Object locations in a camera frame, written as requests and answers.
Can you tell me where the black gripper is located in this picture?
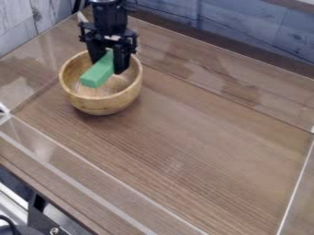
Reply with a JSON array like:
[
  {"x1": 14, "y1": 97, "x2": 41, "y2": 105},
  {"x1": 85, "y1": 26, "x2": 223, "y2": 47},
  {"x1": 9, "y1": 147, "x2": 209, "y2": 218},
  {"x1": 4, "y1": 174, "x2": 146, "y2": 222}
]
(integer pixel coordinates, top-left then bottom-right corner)
[{"x1": 78, "y1": 1, "x2": 137, "y2": 74}]

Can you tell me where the green rectangular block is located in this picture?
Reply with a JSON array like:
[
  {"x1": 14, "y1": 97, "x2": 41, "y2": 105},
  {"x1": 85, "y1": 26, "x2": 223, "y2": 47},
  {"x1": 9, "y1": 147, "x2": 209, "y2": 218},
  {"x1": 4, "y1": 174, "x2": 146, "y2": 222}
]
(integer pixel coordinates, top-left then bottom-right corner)
[{"x1": 80, "y1": 50, "x2": 113, "y2": 88}]

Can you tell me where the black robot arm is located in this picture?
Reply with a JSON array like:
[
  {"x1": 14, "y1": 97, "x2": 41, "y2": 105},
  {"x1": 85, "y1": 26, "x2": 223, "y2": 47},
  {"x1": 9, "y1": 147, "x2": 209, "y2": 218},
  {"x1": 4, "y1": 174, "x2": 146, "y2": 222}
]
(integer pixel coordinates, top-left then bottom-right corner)
[{"x1": 78, "y1": 0, "x2": 137, "y2": 74}]

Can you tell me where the wooden bowl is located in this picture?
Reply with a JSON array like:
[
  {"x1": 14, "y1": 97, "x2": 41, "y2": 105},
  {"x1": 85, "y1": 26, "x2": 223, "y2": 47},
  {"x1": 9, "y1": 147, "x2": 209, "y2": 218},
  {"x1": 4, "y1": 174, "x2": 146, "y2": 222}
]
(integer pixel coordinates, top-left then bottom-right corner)
[{"x1": 58, "y1": 50, "x2": 142, "y2": 116}]

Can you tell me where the clear acrylic corner bracket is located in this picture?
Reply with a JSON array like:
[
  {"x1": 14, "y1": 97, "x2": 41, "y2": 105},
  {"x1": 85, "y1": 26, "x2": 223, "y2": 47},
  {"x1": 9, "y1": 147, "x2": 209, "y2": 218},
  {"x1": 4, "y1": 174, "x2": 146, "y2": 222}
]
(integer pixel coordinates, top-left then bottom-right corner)
[{"x1": 77, "y1": 11, "x2": 88, "y2": 23}]

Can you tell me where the black table leg frame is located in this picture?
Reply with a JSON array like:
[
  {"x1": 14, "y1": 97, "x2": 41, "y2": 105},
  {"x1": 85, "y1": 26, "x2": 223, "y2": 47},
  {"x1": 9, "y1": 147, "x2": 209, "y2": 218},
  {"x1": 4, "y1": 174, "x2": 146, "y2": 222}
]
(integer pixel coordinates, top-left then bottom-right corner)
[{"x1": 26, "y1": 194, "x2": 70, "y2": 235}]

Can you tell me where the black cable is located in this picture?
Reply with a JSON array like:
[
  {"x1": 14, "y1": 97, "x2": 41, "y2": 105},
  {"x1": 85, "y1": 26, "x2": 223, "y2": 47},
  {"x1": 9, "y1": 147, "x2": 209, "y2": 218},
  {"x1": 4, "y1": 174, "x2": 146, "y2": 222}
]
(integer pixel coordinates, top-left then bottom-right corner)
[{"x1": 0, "y1": 214, "x2": 22, "y2": 235}]

